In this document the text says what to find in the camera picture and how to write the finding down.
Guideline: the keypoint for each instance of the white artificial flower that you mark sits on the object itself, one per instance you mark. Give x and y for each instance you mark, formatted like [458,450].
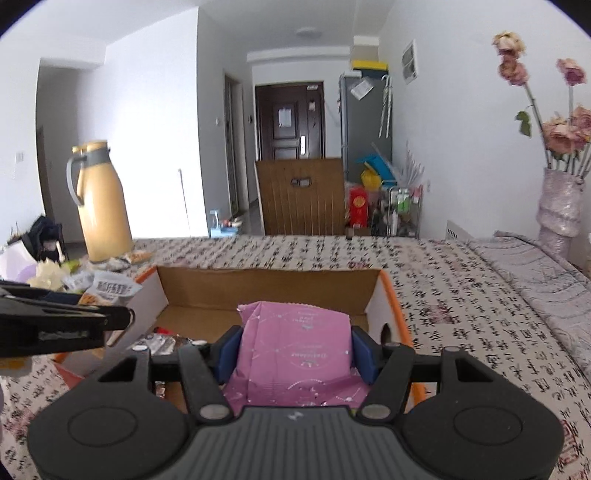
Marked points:
[48,275]

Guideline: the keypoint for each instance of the wooden chair back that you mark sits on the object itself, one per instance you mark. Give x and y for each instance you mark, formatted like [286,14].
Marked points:
[302,196]

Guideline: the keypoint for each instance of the dried pink rose bouquet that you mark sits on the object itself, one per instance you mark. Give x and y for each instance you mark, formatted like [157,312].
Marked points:
[564,123]

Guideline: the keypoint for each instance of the white oat crisp packet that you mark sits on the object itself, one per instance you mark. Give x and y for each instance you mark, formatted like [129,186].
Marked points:
[109,289]

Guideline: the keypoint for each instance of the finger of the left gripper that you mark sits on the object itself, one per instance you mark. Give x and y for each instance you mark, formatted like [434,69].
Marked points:
[36,321]

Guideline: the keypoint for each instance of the grey refrigerator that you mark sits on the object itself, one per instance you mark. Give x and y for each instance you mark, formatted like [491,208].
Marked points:
[363,103]

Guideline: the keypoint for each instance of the dark brown entrance door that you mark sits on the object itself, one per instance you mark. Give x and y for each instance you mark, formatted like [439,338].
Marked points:
[290,120]

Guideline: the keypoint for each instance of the orange white cardboard box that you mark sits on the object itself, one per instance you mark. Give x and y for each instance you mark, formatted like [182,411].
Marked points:
[202,304]

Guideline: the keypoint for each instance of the pink snack packet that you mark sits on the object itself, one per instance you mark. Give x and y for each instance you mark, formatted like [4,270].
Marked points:
[294,355]

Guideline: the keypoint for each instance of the grey folded runner cloth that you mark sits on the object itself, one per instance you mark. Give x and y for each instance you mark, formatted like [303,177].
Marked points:
[557,291]

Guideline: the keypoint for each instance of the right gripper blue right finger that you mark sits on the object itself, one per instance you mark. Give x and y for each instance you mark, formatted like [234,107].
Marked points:
[387,371]

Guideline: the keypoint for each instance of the metal wire storage cart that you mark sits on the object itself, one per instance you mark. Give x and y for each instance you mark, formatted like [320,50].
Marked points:
[397,212]

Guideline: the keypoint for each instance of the yellow thermos jug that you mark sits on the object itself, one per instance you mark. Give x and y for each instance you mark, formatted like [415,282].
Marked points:
[96,190]

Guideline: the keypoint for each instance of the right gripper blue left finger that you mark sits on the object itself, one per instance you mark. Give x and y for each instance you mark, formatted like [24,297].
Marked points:
[204,369]

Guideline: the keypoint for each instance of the yellow box on refrigerator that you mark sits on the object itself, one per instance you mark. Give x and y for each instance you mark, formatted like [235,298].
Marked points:
[371,65]

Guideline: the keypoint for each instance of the pink textured vase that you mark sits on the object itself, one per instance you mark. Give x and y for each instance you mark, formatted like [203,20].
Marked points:
[560,210]

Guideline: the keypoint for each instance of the calligraphy print tablecloth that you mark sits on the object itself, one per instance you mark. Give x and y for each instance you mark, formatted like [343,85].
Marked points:
[449,296]

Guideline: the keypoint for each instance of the small blue white stool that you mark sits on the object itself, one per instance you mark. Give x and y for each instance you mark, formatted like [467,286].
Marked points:
[223,228]

